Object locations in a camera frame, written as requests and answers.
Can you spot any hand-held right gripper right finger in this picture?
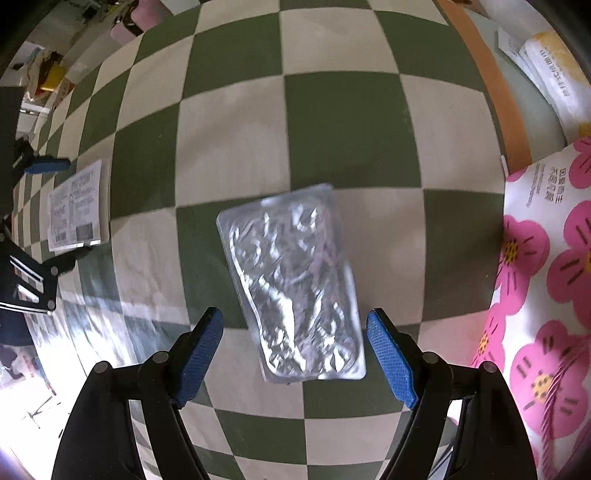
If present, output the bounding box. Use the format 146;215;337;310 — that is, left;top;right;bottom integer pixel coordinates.
367;308;539;480

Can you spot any pink box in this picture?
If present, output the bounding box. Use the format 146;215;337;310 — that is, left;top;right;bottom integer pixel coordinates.
131;0;161;26

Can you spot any white and yellow packet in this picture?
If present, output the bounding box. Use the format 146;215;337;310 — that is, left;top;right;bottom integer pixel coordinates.
519;31;591;139

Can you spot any green checkered tablecloth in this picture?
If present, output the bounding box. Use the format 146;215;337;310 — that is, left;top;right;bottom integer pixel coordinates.
14;0;509;480

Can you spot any white printed packet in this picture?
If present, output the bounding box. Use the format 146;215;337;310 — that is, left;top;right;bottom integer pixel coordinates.
47;159;103;252

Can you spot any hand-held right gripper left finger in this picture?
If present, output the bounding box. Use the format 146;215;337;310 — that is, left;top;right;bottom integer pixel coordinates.
51;307;225;480

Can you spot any clear grey sachet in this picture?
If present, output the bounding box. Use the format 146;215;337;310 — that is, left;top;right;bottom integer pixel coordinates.
215;183;368;383

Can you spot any white leaflet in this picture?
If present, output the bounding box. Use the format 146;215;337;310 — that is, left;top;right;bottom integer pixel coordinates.
498;25;532;70

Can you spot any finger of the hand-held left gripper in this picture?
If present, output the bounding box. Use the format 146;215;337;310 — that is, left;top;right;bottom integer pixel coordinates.
14;138;71;176
39;246;93;280

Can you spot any white bag with pink flowers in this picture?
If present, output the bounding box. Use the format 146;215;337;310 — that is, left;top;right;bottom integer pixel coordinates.
471;138;591;480

